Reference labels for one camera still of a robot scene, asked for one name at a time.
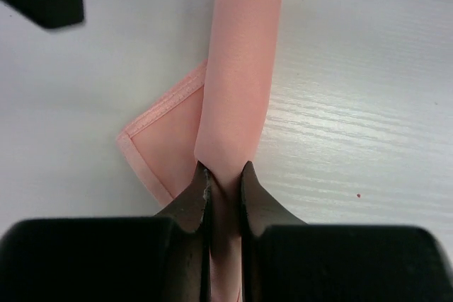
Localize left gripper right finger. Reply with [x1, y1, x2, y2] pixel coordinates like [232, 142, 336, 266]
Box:
[240, 163, 452, 301]

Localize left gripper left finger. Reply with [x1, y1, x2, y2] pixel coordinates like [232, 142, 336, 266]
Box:
[1, 164, 213, 301]

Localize pink cloth napkin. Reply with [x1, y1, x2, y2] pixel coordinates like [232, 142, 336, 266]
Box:
[117, 0, 282, 301]

